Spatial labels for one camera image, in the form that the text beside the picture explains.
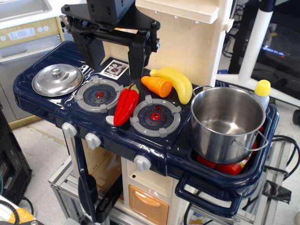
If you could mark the navy toy kitchen countertop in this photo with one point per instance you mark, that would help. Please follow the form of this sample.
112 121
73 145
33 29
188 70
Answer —
171 157

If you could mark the yellow capped squeeze bottle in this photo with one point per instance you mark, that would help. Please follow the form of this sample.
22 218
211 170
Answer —
262 91

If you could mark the grey stove knob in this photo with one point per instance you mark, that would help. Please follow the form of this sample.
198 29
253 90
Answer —
142 163
92 140
69 130

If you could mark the stainless steel pot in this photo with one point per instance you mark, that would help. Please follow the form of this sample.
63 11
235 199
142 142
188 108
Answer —
225 124

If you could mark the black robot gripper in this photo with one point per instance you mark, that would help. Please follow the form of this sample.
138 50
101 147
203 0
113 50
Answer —
117 21

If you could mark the grey stove burner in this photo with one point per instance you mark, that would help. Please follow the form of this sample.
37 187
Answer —
155 117
98 95

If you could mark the grey left stove burner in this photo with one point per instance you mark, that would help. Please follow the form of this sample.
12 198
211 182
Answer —
98 95

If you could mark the orange toy drawer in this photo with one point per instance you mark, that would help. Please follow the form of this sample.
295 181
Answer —
148 206

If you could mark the cream toy kitchen tower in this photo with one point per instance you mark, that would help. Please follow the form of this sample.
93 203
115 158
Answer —
191 35

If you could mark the orange toy carrot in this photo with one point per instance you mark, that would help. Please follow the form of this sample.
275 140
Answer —
160 86

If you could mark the black computer case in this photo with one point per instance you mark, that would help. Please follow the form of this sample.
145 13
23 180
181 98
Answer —
15 173

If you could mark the navy hanging toy spoon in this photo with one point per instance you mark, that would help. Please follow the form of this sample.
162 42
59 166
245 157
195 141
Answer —
87 188

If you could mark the yellow toy banana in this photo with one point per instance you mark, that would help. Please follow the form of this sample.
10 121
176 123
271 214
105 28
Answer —
180 82

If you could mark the red toy chili pepper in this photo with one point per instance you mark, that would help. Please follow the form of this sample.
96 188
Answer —
126 104

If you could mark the grey right stove knob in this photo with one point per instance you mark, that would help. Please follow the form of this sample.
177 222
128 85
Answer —
142 163

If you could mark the black oven door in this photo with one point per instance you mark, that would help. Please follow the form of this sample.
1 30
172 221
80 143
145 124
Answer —
108 201

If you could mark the grey middle stove knob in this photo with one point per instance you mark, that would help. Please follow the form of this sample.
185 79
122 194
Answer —
92 140

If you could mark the white pipe stand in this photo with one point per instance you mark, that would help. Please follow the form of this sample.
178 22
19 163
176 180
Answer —
267 46

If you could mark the red toy ketchup bottle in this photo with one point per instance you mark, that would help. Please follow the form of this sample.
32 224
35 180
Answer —
229 167

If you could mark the black white sticker label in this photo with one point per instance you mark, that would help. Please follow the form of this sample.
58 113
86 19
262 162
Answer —
115 69

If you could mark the grey right stove burner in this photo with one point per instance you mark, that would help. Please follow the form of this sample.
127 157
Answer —
155 117

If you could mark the grey left stove knob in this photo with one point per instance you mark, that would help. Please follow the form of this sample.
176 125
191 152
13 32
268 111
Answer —
69 130

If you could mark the steel pot lid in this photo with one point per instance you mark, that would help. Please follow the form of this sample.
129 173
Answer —
57 80

